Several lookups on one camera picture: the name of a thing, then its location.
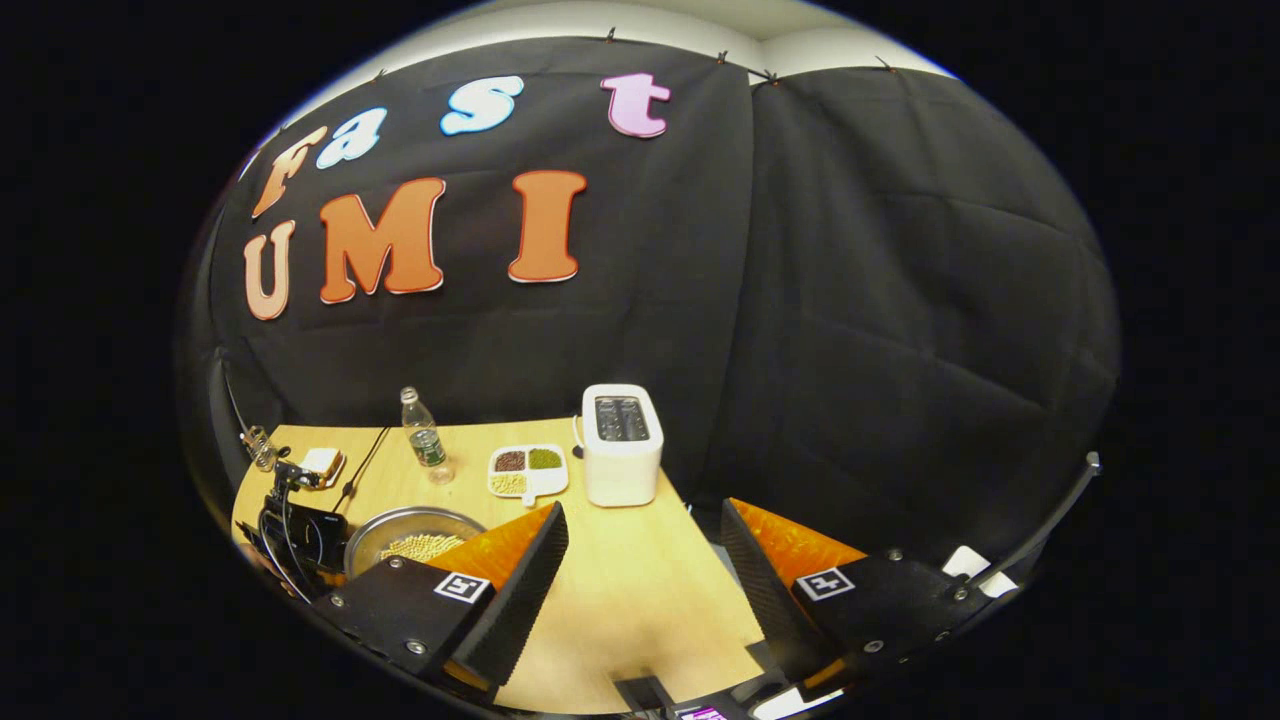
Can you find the pile of yellow soybeans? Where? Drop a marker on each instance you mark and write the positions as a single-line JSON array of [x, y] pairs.
[[420, 547]]

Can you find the white toaster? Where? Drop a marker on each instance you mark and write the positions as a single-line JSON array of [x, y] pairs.
[[620, 470]]

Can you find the sandwich with lettuce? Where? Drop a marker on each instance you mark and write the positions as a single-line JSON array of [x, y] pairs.
[[322, 462]]

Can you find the black backdrop cloth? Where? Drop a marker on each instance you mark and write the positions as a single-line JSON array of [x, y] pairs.
[[850, 300]]

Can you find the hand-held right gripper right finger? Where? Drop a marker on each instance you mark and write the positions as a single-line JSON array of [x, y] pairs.
[[765, 590]]

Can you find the row of black cloth clips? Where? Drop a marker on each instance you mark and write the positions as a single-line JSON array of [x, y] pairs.
[[721, 57]]

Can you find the divided plate of beans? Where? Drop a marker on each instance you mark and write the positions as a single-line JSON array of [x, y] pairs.
[[530, 482]]

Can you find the clear plastic water bottle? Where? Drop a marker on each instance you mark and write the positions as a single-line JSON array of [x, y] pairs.
[[424, 440]]

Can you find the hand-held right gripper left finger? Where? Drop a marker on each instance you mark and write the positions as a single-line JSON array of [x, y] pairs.
[[520, 600]]

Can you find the white flat object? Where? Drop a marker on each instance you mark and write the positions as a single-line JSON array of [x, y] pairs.
[[965, 562]]

